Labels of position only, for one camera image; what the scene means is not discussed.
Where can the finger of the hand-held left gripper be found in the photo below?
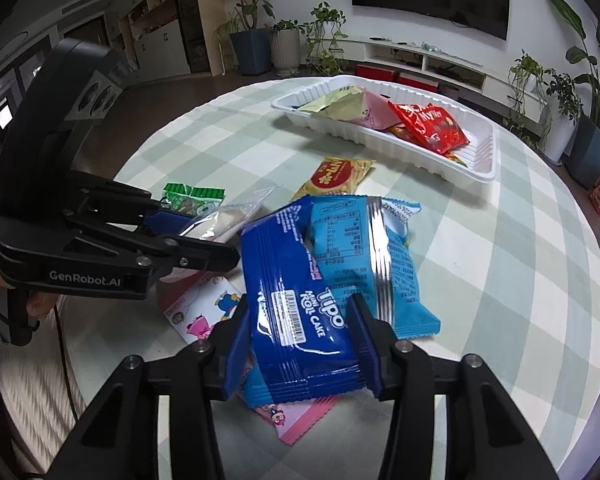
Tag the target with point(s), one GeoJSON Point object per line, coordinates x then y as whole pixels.
{"type": "Point", "coordinates": [167, 220]}
{"type": "Point", "coordinates": [200, 255]}

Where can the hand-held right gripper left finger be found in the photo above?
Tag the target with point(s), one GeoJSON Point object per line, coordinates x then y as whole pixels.
{"type": "Point", "coordinates": [237, 355]}

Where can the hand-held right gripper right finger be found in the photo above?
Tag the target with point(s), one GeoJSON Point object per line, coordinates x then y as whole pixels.
{"type": "Point", "coordinates": [365, 355]}

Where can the clear snack packet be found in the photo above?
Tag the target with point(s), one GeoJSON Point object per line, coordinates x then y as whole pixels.
{"type": "Point", "coordinates": [225, 220]}

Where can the dark blue cake packet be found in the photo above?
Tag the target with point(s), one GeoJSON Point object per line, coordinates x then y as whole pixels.
{"type": "Point", "coordinates": [290, 270]}

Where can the pale green snack packet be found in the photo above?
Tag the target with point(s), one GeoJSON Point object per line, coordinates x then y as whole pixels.
{"type": "Point", "coordinates": [332, 102]}

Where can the orange snack packet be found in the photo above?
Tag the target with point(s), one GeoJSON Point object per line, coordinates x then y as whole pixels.
{"type": "Point", "coordinates": [405, 136]}

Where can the white plastic tray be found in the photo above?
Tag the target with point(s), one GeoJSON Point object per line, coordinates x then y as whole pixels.
{"type": "Point", "coordinates": [480, 157]}

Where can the person's left hand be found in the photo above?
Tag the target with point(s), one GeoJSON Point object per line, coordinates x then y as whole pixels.
{"type": "Point", "coordinates": [42, 306]}

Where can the clear packet with green print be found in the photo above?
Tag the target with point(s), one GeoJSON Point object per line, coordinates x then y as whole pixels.
{"type": "Point", "coordinates": [190, 200]}

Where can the pink cartoon snack packet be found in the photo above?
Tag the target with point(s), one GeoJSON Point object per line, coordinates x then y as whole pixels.
{"type": "Point", "coordinates": [205, 310]}

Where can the light blue snack packet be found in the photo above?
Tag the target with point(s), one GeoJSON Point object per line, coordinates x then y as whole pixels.
{"type": "Point", "coordinates": [350, 240]}

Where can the red and gold snack packet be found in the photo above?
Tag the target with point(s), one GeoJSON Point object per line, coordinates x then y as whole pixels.
{"type": "Point", "coordinates": [337, 175]}

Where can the white stick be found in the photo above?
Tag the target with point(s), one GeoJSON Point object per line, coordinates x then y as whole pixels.
{"type": "Point", "coordinates": [222, 60]}

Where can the tall plant in blue-grey pot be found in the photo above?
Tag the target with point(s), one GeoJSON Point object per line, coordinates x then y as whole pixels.
{"type": "Point", "coordinates": [250, 50]}

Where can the plant in white ribbed pot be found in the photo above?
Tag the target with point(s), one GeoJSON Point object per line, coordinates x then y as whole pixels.
{"type": "Point", "coordinates": [285, 52]}

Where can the white ribbed cloth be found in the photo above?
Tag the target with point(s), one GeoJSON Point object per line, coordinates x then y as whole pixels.
{"type": "Point", "coordinates": [30, 390]}

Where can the trailing pothos plant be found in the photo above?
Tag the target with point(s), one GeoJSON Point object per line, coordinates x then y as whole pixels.
{"type": "Point", "coordinates": [325, 35]}

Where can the red storage box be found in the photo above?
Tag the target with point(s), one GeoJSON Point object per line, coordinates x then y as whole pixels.
{"type": "Point", "coordinates": [417, 81]}
{"type": "Point", "coordinates": [375, 72]}

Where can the small dark item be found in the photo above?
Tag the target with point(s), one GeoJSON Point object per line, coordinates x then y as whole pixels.
{"type": "Point", "coordinates": [377, 38]}

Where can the white television cabinet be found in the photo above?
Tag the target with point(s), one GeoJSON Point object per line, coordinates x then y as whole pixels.
{"type": "Point", "coordinates": [485, 77]}

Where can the large-leaf plant in dark pot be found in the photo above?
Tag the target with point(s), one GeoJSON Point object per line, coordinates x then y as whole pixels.
{"type": "Point", "coordinates": [592, 150]}

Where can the leafy plant in white pot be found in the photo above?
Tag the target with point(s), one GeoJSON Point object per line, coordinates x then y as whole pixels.
{"type": "Point", "coordinates": [567, 125]}

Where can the teal item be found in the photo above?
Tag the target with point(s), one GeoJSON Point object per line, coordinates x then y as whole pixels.
{"type": "Point", "coordinates": [430, 48]}

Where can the hanging pothos plant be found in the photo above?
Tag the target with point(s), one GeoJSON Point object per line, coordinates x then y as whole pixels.
{"type": "Point", "coordinates": [527, 72]}

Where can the white wall storage unit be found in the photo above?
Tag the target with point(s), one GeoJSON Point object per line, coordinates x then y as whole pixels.
{"type": "Point", "coordinates": [155, 35]}

